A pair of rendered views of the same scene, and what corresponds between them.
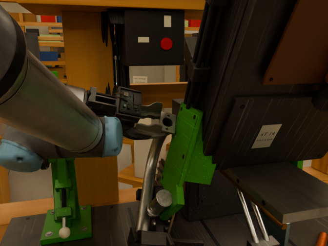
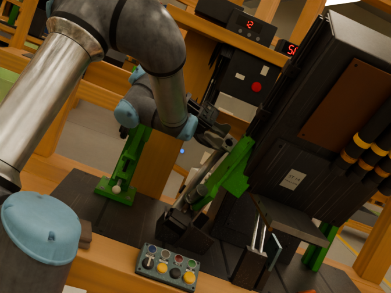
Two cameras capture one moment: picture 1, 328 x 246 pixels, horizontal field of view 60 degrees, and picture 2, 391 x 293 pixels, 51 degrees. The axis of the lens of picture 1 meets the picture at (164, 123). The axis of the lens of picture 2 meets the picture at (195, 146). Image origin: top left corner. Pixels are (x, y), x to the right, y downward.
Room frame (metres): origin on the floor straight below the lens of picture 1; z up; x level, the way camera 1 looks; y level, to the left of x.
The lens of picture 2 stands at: (-0.58, -0.08, 1.40)
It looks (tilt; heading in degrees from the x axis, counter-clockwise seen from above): 10 degrees down; 7
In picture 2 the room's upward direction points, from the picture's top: 23 degrees clockwise
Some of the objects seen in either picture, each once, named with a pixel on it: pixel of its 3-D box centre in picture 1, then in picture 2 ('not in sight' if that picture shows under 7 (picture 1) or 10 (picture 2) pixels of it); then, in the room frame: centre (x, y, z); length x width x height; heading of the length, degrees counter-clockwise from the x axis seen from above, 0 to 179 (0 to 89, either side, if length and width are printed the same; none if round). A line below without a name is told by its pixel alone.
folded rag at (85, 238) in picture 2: not in sight; (75, 231); (0.33, 0.23, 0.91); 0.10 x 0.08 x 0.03; 25
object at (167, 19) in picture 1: (151, 38); (246, 78); (0.88, 0.04, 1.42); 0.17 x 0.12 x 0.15; 105
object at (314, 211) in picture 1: (258, 171); (279, 208); (0.63, -0.22, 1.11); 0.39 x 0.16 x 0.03; 15
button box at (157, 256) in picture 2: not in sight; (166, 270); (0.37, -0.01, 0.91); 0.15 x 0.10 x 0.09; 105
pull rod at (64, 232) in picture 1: (64, 224); (118, 184); (0.64, 0.26, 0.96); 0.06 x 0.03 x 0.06; 15
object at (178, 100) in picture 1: (223, 153); (264, 197); (0.86, -0.19, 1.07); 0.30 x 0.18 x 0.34; 105
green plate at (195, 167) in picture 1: (192, 149); (237, 168); (0.62, -0.07, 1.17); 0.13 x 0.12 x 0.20; 105
